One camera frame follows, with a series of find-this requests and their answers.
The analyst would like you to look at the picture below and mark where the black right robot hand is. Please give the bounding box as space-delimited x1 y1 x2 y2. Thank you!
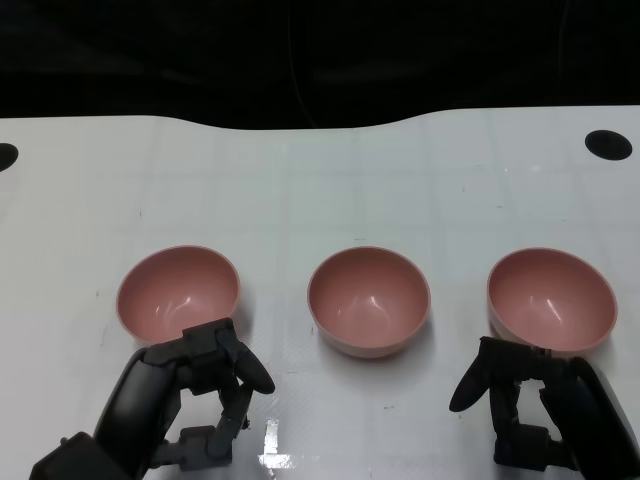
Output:
448 335 634 480

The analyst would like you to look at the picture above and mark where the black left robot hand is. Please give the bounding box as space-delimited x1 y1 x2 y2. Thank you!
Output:
94 317 277 474

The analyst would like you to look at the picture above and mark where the pink bowl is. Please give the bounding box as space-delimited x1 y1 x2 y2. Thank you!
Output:
306 245 432 360
115 244 242 346
486 247 619 358

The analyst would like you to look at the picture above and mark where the round black table grommet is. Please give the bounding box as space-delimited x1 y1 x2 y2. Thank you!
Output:
0 142 20 174
584 129 634 161

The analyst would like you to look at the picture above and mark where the black backdrop cloth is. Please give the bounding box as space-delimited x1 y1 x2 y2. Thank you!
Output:
0 0 640 130

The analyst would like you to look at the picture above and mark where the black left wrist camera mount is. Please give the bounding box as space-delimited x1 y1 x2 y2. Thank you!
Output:
27 432 151 480

